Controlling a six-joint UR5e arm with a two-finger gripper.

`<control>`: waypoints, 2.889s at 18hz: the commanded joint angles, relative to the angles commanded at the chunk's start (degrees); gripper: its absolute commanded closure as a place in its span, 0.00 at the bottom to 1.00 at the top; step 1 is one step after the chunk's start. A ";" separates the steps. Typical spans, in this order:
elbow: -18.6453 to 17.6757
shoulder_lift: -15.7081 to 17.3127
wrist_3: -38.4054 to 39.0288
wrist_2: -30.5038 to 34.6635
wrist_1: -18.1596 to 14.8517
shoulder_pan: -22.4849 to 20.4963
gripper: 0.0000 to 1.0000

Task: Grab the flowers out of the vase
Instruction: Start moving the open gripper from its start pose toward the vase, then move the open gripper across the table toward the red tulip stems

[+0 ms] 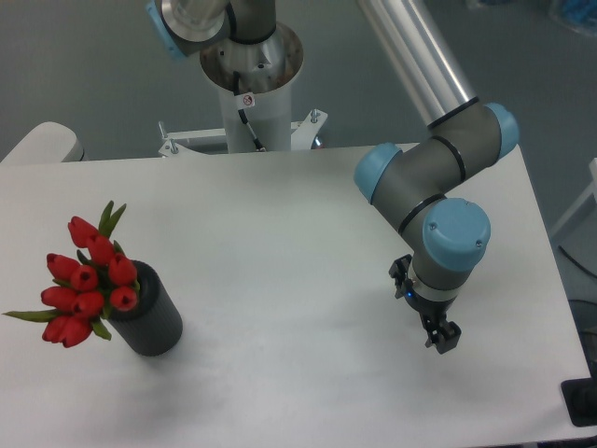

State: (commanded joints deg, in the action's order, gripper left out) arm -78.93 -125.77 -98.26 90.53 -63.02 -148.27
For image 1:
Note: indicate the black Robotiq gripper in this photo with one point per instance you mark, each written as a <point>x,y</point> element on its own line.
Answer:
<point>431,304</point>

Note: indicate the blue items in bag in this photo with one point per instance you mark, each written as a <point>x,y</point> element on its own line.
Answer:
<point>575,15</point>

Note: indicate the white frame at right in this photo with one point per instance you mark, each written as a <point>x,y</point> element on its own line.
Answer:
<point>578,211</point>

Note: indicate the red tulip bouquet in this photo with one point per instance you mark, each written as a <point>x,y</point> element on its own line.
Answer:
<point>87,290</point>

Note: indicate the white pedestal base frame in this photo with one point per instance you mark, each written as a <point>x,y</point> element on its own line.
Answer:
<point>305,135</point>

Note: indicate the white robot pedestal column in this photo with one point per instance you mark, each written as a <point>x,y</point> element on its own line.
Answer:
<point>254,86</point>

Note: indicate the dark grey ribbed vase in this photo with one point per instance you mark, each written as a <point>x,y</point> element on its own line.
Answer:
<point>154,325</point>

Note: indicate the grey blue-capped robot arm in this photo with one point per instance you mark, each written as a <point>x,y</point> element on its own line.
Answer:
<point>409,188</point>

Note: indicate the white rounded chair back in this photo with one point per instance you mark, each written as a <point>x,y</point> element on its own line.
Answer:
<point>48,142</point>

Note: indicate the black box at table edge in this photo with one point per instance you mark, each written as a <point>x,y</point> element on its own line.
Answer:
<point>580,400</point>

